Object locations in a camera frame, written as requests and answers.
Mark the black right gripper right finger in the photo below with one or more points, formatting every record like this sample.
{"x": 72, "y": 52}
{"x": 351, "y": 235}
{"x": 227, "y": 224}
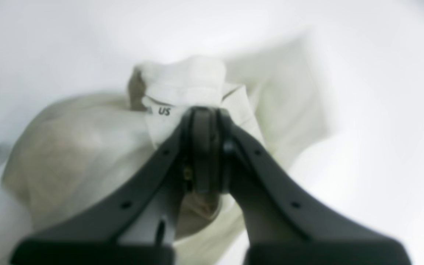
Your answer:
{"x": 285, "y": 225}

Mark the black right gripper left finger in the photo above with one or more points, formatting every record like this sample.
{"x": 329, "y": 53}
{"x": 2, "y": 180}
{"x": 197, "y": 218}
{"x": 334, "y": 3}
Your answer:
{"x": 136, "y": 225}

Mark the beige T-shirt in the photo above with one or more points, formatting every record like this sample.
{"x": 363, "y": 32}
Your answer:
{"x": 78, "y": 150}

